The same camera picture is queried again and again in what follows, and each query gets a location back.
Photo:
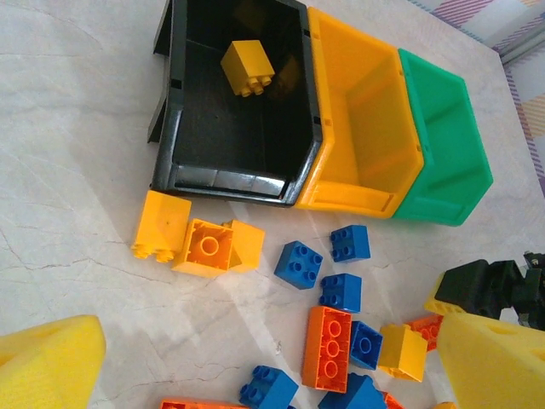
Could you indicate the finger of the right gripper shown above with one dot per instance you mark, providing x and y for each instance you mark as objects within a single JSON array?
[{"x": 468, "y": 285}]

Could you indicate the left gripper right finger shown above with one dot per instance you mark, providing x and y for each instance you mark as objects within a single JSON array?
[{"x": 498, "y": 370}]

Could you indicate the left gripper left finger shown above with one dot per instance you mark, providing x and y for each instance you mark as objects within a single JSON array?
[{"x": 47, "y": 370}]

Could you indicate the orange long lego brick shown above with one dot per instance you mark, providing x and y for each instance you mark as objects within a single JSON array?
[
  {"x": 391, "y": 401},
  {"x": 428, "y": 330},
  {"x": 200, "y": 404},
  {"x": 328, "y": 349}
]

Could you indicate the yellow long lego brick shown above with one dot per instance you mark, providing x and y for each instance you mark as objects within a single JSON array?
[{"x": 445, "y": 405}]

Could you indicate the yellow square lego brick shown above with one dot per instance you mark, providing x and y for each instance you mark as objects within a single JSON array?
[
  {"x": 204, "y": 251},
  {"x": 402, "y": 351},
  {"x": 249, "y": 247},
  {"x": 244, "y": 64},
  {"x": 164, "y": 221}
]

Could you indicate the blue square lego brick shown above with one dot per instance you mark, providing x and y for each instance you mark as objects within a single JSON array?
[
  {"x": 353, "y": 394},
  {"x": 342, "y": 294},
  {"x": 298, "y": 264},
  {"x": 351, "y": 243},
  {"x": 268, "y": 387},
  {"x": 365, "y": 345}
]

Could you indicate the green plastic bin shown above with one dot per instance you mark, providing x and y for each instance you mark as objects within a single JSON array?
[{"x": 451, "y": 140}]

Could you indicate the yellow plastic bin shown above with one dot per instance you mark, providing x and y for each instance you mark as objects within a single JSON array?
[{"x": 374, "y": 128}]

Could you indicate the black plastic bin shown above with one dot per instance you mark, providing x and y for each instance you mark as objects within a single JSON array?
[{"x": 221, "y": 136}]

